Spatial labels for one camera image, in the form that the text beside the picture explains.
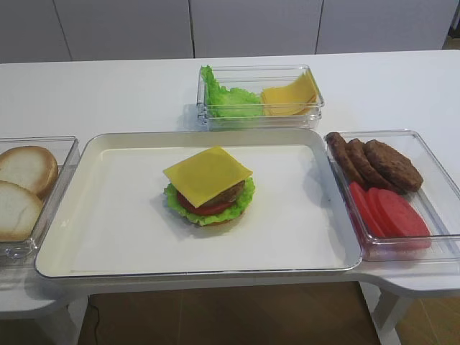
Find yellow cheese slice on burger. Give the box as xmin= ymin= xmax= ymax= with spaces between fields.
xmin=163 ymin=146 xmax=252 ymax=208

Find green lettuce leaf on burger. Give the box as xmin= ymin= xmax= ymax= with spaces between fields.
xmin=163 ymin=178 xmax=255 ymax=225

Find green lettuce leaves in bin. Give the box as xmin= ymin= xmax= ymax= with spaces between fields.
xmin=201 ymin=65 xmax=263 ymax=118

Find clear bin lettuce and cheese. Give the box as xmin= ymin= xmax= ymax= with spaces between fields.
xmin=196 ymin=65 xmax=324 ymax=130

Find yellow cheese slice stack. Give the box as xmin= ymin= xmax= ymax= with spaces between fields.
xmin=261 ymin=71 xmax=318 ymax=116

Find brown patty on burger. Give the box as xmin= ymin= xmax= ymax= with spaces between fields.
xmin=204 ymin=180 xmax=246 ymax=207

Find red tomato slice on burger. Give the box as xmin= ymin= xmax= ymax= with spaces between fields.
xmin=177 ymin=193 xmax=235 ymax=216

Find bottom burger bun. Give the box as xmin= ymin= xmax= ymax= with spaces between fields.
xmin=198 ymin=212 xmax=244 ymax=226

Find left brown meat patty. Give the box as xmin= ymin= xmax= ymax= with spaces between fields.
xmin=326 ymin=132 xmax=366 ymax=188

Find brown meat patty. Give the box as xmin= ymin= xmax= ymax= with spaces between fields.
xmin=363 ymin=139 xmax=423 ymax=192
xmin=346 ymin=139 xmax=405 ymax=195
xmin=326 ymin=132 xmax=366 ymax=188

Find white serving tray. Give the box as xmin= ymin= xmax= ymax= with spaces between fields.
xmin=35 ymin=129 xmax=362 ymax=279

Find left red tomato slice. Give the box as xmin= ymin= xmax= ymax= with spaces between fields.
xmin=349 ymin=181 xmax=385 ymax=238

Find middle brown meat patty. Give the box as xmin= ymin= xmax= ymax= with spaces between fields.
xmin=346 ymin=139 xmax=405 ymax=195

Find middle red tomato slice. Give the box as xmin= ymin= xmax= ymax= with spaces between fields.
xmin=366 ymin=188 xmax=392 ymax=237

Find right brown meat patty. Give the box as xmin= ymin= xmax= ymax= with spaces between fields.
xmin=363 ymin=139 xmax=423 ymax=192

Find clear bin patties and tomato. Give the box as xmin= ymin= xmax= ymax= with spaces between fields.
xmin=324 ymin=130 xmax=459 ymax=262

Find right red tomato slice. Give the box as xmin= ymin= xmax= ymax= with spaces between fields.
xmin=376 ymin=189 xmax=431 ymax=237

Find clear bin with buns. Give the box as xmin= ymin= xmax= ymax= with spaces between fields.
xmin=1 ymin=136 xmax=80 ymax=259

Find far bun half in bin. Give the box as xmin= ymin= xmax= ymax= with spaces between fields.
xmin=1 ymin=146 xmax=58 ymax=200

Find bun half in bin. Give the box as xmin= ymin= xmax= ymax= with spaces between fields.
xmin=1 ymin=181 xmax=43 ymax=242
xmin=1 ymin=146 xmax=58 ymax=200

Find near bun half in bin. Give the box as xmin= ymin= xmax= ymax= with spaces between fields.
xmin=1 ymin=181 xmax=43 ymax=242

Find black cable under table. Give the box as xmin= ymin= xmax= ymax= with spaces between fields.
xmin=87 ymin=303 xmax=101 ymax=345

